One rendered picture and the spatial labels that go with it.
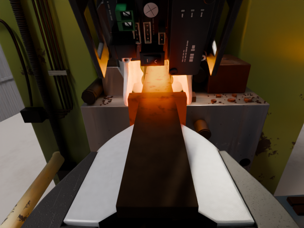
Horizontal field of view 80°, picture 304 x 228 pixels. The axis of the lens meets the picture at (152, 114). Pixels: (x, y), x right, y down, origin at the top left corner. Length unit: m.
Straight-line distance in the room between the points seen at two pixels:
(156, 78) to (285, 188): 1.51
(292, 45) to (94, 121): 0.55
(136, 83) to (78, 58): 0.39
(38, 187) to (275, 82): 0.77
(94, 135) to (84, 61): 0.24
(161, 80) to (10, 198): 1.56
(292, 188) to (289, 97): 1.05
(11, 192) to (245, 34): 1.68
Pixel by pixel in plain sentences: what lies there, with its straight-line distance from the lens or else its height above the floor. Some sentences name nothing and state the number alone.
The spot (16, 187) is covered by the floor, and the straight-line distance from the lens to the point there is 1.74.
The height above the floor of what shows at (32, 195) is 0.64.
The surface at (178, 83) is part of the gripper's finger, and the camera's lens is 0.21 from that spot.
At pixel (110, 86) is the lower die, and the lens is 0.43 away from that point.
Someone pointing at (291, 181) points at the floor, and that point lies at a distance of 1.73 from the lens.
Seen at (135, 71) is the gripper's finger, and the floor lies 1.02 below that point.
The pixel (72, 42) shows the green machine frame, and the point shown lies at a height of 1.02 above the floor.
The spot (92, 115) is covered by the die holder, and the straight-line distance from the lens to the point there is 0.40.
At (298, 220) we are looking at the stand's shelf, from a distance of 0.58.
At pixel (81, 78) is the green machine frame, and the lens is 0.60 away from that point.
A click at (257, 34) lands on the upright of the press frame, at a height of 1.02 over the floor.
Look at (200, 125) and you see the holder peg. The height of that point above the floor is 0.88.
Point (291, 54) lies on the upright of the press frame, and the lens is 0.65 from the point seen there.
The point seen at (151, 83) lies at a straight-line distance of 0.19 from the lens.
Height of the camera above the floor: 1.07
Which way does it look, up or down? 28 degrees down
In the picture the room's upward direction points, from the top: 2 degrees counter-clockwise
